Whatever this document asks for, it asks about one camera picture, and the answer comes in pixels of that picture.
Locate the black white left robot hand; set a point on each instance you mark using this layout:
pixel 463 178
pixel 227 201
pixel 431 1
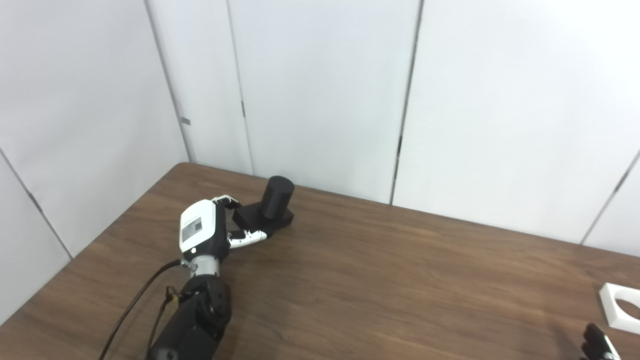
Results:
pixel 197 227

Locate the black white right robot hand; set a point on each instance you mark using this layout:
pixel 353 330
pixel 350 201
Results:
pixel 597 347

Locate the black peg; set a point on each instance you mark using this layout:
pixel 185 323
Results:
pixel 276 200

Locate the white square piece with hole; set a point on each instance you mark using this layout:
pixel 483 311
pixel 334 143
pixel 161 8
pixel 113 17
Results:
pixel 611 307

